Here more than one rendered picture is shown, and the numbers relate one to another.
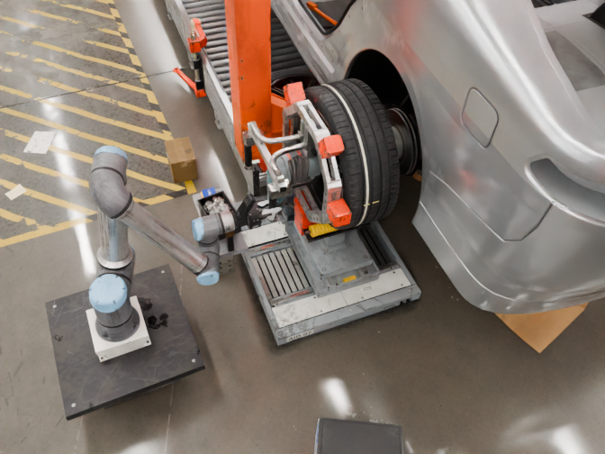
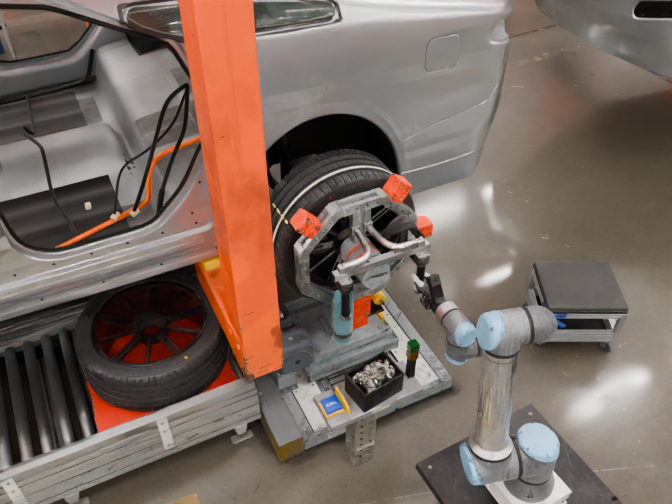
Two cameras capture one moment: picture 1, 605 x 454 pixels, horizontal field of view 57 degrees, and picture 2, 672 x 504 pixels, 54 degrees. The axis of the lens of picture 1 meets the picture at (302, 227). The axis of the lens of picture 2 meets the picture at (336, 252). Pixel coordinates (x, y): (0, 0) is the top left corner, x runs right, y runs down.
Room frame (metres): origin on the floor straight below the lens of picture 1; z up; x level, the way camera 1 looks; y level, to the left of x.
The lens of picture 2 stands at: (1.98, 2.06, 2.73)
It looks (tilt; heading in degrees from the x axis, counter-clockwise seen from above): 42 degrees down; 268
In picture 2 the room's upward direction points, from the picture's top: straight up
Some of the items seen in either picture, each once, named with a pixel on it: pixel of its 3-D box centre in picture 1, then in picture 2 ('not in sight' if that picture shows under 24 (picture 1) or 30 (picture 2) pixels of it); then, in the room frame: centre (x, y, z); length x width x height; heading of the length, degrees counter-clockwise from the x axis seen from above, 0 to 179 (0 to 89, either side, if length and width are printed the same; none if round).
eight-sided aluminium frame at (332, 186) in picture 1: (309, 163); (356, 250); (1.82, -0.01, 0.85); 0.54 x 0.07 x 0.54; 24
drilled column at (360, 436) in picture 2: (221, 244); (360, 428); (1.82, 0.43, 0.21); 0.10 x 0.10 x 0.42; 24
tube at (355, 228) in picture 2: (276, 124); (349, 242); (1.86, 0.14, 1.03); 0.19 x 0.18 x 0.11; 114
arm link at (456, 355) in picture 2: (209, 246); (459, 347); (1.44, 0.40, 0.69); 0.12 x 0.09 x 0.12; 8
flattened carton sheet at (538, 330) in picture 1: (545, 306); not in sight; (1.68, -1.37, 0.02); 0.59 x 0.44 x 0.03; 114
